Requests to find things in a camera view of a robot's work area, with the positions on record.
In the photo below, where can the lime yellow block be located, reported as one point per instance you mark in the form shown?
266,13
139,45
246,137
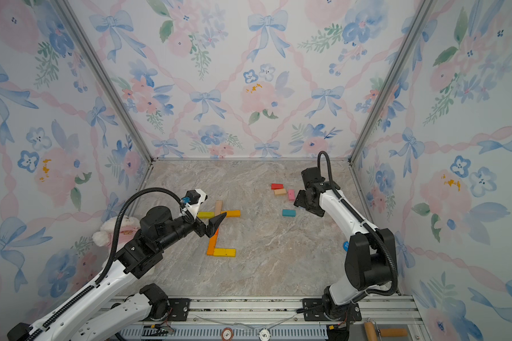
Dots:
205,215

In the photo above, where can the red block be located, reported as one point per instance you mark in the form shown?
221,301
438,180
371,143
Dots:
276,186

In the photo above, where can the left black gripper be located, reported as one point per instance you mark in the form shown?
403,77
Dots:
210,228

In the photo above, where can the tan wood block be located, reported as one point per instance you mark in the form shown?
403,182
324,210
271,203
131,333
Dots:
280,192

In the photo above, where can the wooden handle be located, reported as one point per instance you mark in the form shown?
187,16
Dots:
374,333

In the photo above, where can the amber yellow block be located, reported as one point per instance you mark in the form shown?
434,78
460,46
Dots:
232,213

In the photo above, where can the teal block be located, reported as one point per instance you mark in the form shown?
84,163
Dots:
288,213

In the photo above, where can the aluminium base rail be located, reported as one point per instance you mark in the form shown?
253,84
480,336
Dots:
275,318

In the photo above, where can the white plush bear pink shirt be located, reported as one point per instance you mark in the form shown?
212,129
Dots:
103,237

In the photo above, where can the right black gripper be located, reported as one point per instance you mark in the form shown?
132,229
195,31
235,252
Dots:
300,200

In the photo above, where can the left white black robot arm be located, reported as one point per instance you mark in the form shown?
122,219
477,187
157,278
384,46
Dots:
158,231

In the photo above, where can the yellow long block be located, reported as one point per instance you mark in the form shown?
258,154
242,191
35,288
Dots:
222,252

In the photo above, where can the orange small block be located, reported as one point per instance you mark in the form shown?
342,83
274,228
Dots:
211,246

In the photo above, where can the natural wood block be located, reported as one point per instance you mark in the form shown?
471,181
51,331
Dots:
218,207

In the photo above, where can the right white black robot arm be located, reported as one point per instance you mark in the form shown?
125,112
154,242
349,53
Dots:
370,266

